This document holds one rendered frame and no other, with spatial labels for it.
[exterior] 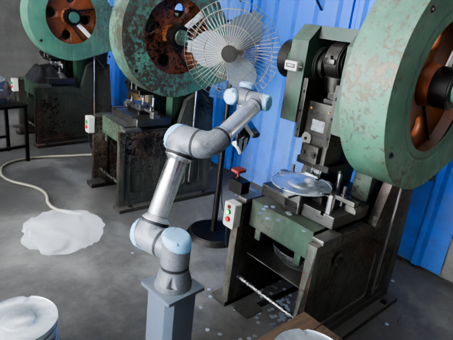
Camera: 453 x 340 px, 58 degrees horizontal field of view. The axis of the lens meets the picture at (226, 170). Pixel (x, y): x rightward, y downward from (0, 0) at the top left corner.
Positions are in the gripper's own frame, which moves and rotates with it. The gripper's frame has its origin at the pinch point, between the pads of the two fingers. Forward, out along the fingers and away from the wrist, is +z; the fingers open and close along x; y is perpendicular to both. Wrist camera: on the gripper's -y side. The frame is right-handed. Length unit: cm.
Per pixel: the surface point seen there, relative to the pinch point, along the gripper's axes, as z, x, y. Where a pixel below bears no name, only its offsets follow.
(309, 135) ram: -16.1, -13.3, -30.1
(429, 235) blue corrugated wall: 59, -134, -56
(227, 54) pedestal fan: -44, -21, 43
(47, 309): 58, 97, 4
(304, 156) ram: -6.5, -11.4, -30.9
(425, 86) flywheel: -48, -15, -76
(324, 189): 6.7, -14.9, -43.3
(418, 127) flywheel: -30, -30, -72
